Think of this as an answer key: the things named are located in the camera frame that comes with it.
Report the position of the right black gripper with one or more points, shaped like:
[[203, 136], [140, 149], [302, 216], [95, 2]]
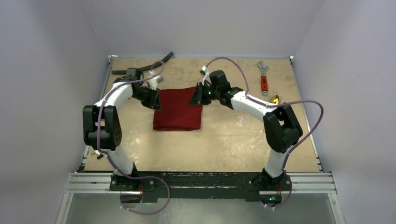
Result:
[[200, 95]]

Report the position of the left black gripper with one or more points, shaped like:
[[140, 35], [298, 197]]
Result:
[[153, 102]]

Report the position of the dark red cloth napkin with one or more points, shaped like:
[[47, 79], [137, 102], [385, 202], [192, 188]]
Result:
[[176, 113]]

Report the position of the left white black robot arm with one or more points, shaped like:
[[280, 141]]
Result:
[[101, 125]]

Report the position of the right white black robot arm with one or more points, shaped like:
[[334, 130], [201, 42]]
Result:
[[281, 126]]

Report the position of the black foam tube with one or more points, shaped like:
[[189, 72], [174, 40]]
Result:
[[148, 67]]

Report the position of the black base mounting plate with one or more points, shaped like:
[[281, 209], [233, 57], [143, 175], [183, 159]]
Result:
[[149, 186]]

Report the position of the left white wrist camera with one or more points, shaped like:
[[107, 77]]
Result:
[[154, 80]]

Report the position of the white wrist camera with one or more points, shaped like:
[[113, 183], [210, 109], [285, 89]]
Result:
[[205, 76], [154, 80]]

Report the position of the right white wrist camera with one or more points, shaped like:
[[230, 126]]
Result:
[[205, 76]]

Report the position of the adjustable wrench red handle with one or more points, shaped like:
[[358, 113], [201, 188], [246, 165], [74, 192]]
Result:
[[264, 84]]

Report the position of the aluminium rail frame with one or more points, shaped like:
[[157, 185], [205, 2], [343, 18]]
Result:
[[98, 182]]

